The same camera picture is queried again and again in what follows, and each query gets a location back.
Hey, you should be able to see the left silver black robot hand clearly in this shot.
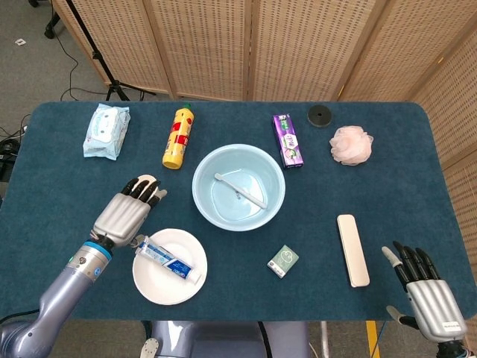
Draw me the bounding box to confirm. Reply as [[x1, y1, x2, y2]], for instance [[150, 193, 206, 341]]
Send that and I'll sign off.
[[90, 178, 168, 250]]

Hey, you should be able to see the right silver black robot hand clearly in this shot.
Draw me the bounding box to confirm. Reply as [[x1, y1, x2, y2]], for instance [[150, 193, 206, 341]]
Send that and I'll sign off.
[[380, 240, 467, 343]]

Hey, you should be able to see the white paper cup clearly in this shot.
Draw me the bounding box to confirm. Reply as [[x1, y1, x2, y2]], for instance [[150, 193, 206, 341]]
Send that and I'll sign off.
[[136, 173, 159, 202]]

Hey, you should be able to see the blue white toothpaste tube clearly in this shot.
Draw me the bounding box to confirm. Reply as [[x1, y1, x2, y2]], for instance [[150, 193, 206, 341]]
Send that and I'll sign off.
[[134, 235, 203, 286]]

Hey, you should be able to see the grey white toothbrush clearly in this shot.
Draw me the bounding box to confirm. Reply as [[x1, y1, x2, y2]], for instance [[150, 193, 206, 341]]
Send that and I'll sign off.
[[213, 172, 268, 210]]

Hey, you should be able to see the light blue plastic bowl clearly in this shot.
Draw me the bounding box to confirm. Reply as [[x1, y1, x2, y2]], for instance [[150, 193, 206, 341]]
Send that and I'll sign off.
[[192, 143, 287, 233]]

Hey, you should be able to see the purple toothpaste box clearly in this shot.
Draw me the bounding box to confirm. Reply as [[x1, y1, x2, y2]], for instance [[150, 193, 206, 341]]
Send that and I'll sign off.
[[272, 113, 305, 170]]

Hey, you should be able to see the yellow vertical bar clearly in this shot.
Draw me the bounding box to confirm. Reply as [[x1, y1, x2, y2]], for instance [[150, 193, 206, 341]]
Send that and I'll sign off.
[[366, 321, 380, 358]]

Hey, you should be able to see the white paper plate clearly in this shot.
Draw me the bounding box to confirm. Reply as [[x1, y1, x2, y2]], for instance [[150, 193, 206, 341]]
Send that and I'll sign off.
[[132, 227, 209, 307]]

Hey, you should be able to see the light blue wet wipes pack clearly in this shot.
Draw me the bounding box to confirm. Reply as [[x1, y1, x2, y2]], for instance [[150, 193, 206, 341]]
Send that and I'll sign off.
[[82, 103, 132, 161]]

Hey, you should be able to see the beige long flat case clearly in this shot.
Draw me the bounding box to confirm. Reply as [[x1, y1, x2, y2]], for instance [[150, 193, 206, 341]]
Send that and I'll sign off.
[[336, 213, 371, 288]]

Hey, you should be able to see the yellow red bottle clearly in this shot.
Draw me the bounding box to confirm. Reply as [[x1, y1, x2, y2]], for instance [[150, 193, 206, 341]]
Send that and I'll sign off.
[[162, 103, 196, 171]]

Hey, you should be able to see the blue felt table cover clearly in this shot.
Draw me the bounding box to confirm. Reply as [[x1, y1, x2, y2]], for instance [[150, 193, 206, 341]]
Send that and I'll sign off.
[[0, 101, 477, 322]]

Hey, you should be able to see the green white tissue pack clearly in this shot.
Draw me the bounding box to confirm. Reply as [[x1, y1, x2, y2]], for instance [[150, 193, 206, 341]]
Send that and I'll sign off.
[[266, 244, 300, 279]]

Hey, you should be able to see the grey-blue robot torso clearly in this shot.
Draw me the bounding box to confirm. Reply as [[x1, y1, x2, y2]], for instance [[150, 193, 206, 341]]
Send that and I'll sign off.
[[139, 320, 312, 358]]

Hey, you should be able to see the black tripod stand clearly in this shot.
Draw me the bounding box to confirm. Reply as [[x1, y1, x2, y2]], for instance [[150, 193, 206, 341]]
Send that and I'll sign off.
[[44, 0, 157, 102]]

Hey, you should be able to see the pink mesh bath pouf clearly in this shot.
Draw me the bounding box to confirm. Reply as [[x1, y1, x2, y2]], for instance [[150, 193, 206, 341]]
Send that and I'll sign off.
[[329, 125, 375, 167]]

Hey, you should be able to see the black round disc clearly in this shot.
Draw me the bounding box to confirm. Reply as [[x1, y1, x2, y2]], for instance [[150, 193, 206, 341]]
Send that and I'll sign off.
[[306, 105, 334, 129]]

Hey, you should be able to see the black floor equipment with cables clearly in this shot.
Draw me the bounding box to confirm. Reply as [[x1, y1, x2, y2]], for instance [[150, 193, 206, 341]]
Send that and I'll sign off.
[[0, 113, 31, 183]]

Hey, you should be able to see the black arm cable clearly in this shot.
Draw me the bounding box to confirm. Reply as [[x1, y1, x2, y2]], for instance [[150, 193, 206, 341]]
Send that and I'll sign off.
[[0, 308, 41, 326]]

